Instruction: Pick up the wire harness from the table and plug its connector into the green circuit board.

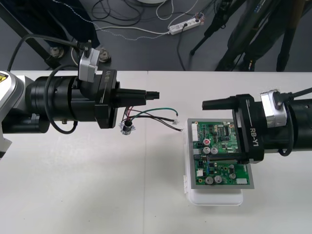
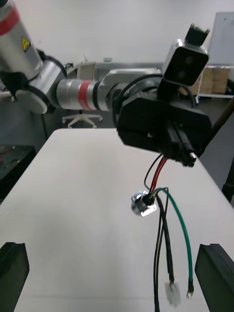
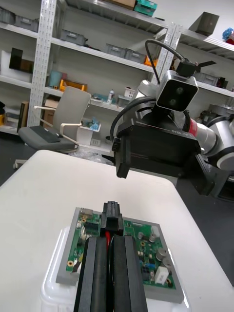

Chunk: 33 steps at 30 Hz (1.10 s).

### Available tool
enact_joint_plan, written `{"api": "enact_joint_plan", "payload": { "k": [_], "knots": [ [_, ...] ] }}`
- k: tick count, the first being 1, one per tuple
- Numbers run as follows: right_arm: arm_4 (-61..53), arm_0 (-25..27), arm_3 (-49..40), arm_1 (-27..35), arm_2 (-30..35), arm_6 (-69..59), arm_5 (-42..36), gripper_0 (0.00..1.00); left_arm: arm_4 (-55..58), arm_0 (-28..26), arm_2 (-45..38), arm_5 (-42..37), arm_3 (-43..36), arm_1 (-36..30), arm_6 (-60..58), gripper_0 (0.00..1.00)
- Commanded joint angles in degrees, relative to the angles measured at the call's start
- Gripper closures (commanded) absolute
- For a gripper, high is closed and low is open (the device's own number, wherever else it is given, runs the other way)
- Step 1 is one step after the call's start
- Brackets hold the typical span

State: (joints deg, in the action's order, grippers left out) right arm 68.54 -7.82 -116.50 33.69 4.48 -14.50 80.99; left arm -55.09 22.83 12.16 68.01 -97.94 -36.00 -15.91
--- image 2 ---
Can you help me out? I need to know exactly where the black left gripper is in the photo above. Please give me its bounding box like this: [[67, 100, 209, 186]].
[[116, 97, 213, 168]]

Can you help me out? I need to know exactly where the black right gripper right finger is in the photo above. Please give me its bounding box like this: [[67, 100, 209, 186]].
[[195, 243, 234, 312]]

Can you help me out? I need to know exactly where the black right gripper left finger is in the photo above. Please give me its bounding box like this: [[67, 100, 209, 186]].
[[0, 241, 30, 312]]

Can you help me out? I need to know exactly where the red black green cable bundle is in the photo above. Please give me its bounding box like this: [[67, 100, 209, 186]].
[[130, 154, 195, 312]]

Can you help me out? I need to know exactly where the white shelf with cardboard boxes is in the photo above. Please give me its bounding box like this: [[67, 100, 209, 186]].
[[195, 64, 234, 99]]

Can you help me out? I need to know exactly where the white office chair base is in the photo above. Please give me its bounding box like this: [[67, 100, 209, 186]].
[[62, 109, 103, 129]]

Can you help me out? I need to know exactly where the black perforated metal plate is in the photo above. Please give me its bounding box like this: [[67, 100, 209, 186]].
[[0, 144, 37, 199]]

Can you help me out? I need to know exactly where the white board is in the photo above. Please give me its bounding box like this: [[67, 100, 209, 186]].
[[208, 12, 234, 65]]

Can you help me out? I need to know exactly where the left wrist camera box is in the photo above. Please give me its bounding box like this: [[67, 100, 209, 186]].
[[161, 39, 210, 87]]

